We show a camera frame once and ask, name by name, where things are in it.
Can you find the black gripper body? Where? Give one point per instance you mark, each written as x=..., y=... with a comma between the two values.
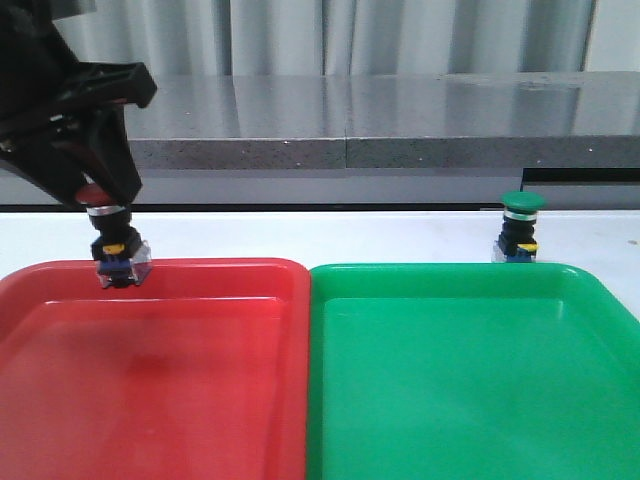
x=41, y=77

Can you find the red mushroom push button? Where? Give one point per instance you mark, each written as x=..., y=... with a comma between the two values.
x=122, y=257

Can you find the grey stone bench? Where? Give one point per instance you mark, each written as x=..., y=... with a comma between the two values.
x=388, y=142

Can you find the green plastic tray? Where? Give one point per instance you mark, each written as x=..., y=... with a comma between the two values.
x=470, y=371

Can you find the green mushroom push button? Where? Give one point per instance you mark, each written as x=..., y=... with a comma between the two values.
x=515, y=242

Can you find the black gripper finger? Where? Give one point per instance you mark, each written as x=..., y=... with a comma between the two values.
x=107, y=160
x=39, y=160

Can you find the grey pleated curtain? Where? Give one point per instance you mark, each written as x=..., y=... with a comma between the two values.
x=335, y=38

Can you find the red plastic tray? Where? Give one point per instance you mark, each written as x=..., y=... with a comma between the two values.
x=199, y=373

